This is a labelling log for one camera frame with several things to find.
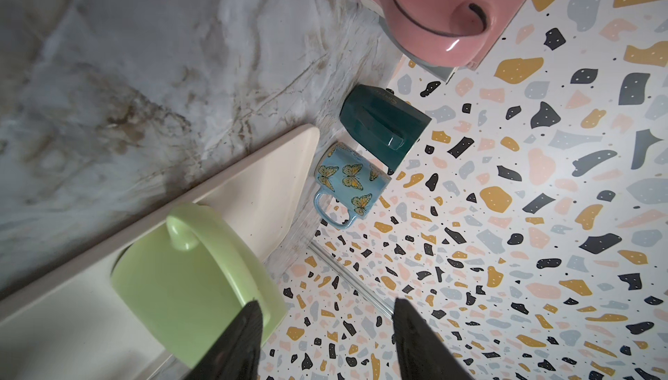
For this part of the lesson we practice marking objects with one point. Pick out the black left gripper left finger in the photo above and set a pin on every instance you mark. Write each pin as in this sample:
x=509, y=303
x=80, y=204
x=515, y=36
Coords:
x=236, y=354

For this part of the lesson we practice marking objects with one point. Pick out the blue butterfly mug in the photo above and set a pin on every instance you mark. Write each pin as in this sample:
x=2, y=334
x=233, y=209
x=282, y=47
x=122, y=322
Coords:
x=351, y=179

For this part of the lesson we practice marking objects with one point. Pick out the cream plastic tray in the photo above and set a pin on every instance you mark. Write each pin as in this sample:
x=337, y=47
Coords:
x=71, y=324

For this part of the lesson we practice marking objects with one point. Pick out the grey mug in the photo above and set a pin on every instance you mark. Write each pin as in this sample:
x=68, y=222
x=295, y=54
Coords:
x=444, y=73

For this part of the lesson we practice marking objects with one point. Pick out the dark green mug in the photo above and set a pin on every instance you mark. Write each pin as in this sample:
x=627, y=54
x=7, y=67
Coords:
x=385, y=125

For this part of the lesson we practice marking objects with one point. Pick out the light green mug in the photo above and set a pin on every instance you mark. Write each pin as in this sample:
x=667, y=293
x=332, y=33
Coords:
x=189, y=278

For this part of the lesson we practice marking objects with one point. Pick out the metal left corner post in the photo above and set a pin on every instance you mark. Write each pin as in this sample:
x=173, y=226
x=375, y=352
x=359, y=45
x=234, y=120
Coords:
x=365, y=292

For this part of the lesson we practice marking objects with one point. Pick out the pink mug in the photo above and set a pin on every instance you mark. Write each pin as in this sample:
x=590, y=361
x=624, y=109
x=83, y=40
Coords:
x=453, y=33

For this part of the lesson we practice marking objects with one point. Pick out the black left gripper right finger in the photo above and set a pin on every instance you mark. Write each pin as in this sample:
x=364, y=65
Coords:
x=421, y=354

